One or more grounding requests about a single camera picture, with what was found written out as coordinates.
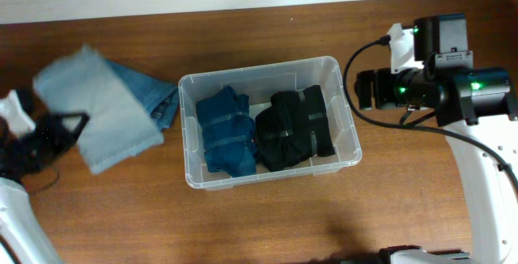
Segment black taped cloth bundle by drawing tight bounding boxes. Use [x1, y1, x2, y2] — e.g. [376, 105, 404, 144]
[270, 84, 337, 159]
[254, 103, 309, 172]

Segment light grey jeans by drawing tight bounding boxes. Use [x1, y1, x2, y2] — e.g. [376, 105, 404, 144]
[33, 45, 164, 174]

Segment dark blue jeans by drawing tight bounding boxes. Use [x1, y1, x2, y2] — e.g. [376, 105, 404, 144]
[107, 60, 179, 130]

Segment navy blue taped cloth bundle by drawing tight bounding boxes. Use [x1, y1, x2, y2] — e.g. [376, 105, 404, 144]
[196, 86, 257, 177]

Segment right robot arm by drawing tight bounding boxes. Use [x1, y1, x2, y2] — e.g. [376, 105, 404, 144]
[346, 13, 517, 263]

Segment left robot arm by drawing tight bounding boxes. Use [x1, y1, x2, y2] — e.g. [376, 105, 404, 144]
[1, 113, 90, 263]

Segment clear plastic storage bin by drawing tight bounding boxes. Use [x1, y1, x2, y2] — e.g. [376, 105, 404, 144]
[178, 56, 363, 190]

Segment white label in bin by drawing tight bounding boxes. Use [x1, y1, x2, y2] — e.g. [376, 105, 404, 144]
[249, 102, 271, 120]

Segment left black camera cable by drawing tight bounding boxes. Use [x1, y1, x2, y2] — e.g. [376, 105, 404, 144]
[23, 166, 62, 195]

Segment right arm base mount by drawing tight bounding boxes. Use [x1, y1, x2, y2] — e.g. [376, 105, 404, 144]
[378, 245, 472, 264]

